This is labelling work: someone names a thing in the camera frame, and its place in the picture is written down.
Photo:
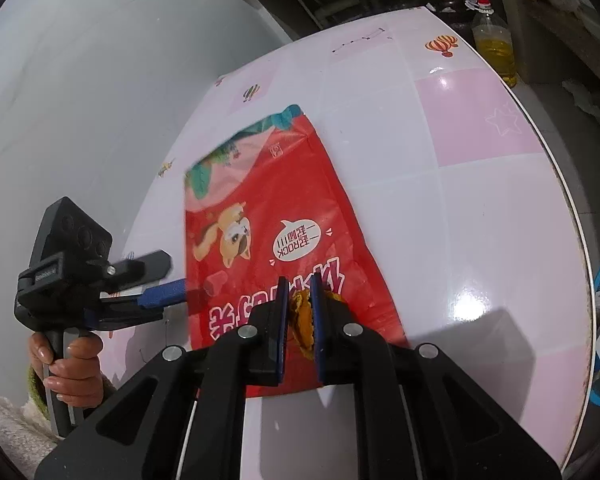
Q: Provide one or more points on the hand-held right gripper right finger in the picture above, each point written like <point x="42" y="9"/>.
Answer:
<point x="316" y="330"/>

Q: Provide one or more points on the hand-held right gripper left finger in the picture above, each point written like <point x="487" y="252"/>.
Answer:
<point x="280" y="330"/>

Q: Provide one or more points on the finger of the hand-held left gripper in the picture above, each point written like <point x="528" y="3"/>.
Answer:
<point x="162" y="294"/>
<point x="145" y="267"/>

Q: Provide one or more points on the orange peel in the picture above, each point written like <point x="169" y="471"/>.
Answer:
<point x="300" y="325"/>

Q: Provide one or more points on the red snack bag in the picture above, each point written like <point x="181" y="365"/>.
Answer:
<point x="280" y="185"/>

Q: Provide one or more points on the person's left hand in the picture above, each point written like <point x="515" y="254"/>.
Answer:
<point x="77" y="380"/>

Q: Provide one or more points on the cooking oil bottle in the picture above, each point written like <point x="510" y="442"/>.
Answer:
<point x="497" y="50"/>

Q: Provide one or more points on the dark ceramic jar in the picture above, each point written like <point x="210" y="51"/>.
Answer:
<point x="452" y="10"/>

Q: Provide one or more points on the perforated metal shelf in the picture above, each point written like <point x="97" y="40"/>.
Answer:
<point x="580" y="45"/>

